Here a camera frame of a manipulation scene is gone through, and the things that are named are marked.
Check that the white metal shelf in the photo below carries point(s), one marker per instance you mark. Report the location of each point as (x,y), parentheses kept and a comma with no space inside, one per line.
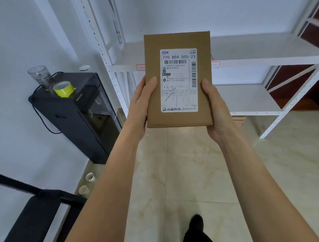
(249,47)

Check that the person's right forearm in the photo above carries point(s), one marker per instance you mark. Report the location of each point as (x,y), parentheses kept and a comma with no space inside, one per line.
(269,199)

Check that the white pipe stub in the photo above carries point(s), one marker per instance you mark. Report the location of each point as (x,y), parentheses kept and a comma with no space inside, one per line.
(84,190)
(90,177)

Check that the dark red door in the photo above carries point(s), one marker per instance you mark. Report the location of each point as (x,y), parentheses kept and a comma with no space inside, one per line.
(286,72)

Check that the person's right hand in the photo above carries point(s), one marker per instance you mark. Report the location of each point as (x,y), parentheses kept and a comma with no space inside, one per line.
(221,122)

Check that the cardboard parcel label 770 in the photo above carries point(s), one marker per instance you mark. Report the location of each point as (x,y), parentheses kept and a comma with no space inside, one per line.
(178,119)

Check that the person's left forearm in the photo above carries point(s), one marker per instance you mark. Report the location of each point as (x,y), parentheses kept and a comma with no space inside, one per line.
(104,199)

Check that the person's left hand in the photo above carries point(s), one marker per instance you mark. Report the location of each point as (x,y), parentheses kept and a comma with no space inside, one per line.
(137,117)

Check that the clear jar with silver lid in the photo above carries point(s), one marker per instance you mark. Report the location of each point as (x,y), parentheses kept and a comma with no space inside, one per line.
(84,67)

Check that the black water dispenser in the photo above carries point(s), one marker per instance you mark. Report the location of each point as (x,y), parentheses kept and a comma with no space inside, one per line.
(74,119)

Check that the person's black right shoe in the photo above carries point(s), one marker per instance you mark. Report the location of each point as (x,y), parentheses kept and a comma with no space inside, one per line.
(196,222)

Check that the clear glass pitcher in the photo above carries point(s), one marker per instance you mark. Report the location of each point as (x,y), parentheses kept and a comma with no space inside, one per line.
(41,76)

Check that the black metal screen stand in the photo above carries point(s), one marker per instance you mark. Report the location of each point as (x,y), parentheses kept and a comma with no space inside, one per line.
(37,214)

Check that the yellow tape roll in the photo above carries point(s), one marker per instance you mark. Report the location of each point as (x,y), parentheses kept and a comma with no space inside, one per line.
(63,89)

